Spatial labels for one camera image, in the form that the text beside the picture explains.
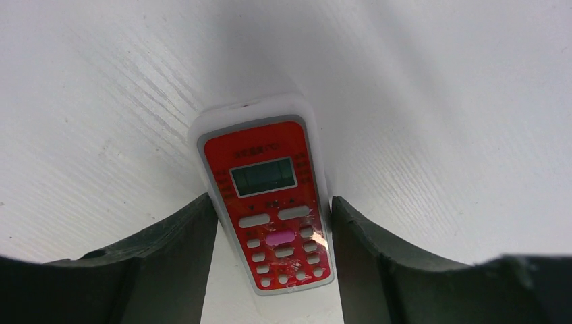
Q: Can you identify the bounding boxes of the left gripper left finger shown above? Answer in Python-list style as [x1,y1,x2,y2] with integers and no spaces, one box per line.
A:
[1,195,217,323]

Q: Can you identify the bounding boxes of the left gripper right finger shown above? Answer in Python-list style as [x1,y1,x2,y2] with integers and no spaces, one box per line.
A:
[331,196,571,323]

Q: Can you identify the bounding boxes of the white red remote control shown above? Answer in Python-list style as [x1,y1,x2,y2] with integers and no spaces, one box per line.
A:
[188,94,343,323]

